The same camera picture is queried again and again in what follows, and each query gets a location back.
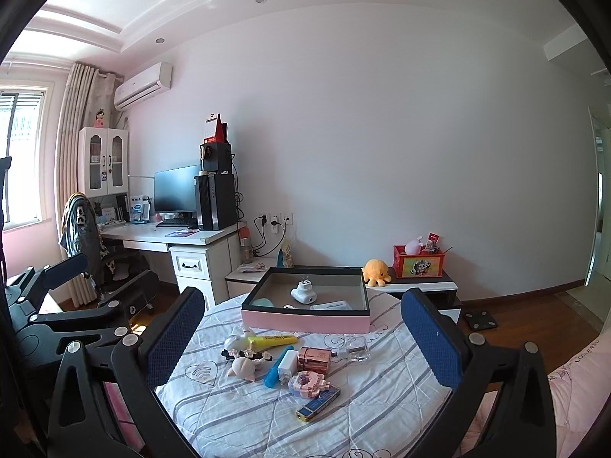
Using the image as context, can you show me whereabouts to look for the black speaker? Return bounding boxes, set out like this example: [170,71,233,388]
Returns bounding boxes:
[200,142,234,174]

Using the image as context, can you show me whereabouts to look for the red and white package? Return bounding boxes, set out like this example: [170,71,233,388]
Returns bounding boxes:
[202,113,229,144]

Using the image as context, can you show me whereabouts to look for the red printed crate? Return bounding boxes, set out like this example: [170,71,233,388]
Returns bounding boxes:
[393,244,452,279]

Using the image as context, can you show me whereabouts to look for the wall outlets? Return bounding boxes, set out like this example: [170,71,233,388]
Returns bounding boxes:
[259,212,293,231]

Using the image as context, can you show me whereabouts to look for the white charger block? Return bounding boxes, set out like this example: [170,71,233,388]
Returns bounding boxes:
[277,350,300,379]

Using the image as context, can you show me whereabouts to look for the black bathroom scale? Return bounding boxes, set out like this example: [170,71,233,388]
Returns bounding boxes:
[461,310,500,331]

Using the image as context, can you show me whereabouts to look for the clear plastic bottle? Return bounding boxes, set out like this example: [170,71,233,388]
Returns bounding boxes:
[332,336,372,363]

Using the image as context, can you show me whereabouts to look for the rose gold jar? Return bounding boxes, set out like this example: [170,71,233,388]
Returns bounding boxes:
[296,347,333,373]

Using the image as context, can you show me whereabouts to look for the pink pig figurine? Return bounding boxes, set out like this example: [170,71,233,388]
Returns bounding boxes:
[226,357,266,383]

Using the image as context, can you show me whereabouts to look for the black hair clip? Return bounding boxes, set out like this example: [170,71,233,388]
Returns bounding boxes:
[220,348,273,362]

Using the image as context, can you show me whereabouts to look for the pink bed sheet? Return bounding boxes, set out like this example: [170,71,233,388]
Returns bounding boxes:
[477,334,611,458]

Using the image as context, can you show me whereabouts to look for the black computer monitor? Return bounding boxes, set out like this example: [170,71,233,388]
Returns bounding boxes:
[153,164,202,216]

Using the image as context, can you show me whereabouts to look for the door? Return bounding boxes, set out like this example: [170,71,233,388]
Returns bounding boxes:
[584,104,611,288]

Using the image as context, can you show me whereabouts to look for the patterned jacket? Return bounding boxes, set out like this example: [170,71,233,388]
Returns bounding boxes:
[59,193,102,259]

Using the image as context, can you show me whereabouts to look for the white air conditioner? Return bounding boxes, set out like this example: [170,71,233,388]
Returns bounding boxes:
[113,61,173,110]

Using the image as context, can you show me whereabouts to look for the white glass-door cabinet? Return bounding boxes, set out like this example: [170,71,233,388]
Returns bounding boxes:
[77,126,130,198]

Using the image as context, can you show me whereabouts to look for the pink storage box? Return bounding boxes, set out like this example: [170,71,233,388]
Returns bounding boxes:
[241,266,371,334]

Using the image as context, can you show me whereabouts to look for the orange octopus plush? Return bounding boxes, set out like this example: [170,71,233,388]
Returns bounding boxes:
[361,258,393,287]

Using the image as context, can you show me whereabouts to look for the white desk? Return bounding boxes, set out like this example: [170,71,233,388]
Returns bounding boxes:
[98,222,247,307]

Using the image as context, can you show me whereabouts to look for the blue plastic case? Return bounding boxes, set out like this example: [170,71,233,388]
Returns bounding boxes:
[264,347,295,389]

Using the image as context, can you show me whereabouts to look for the black office chair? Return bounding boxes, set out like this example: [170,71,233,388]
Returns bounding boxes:
[59,193,159,316]

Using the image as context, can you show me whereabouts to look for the black computer tower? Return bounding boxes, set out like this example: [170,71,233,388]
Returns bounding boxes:
[193,173,238,231]

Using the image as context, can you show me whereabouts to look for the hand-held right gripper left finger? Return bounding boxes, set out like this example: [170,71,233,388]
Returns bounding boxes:
[48,286,206,458]

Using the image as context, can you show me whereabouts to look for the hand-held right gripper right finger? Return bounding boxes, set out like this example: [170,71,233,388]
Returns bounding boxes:
[401,289,557,458]

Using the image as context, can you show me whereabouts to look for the pink building block toy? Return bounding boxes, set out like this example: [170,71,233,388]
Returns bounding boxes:
[288,371,331,400]

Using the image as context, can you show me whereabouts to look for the white nightstand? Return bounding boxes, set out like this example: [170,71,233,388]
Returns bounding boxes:
[224,257,278,304]

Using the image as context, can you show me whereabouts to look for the low white side table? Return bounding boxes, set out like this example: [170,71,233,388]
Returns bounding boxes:
[365,267,463,308]

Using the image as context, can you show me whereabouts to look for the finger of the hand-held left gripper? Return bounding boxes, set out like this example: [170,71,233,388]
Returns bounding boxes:
[19,302,133,345]
[6,253,90,318]

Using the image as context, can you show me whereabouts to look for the blue and gold lighter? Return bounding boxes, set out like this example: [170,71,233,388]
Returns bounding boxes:
[294,385,342,424]

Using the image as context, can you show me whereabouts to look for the beige curtain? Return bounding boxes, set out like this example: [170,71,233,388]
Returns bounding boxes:
[56,61,118,306]

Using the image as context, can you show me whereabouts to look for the yellow cosmetic tube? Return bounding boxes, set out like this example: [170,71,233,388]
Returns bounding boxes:
[245,334,299,349]

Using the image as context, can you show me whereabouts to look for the window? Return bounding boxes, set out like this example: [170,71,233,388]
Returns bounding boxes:
[0,87,49,231]

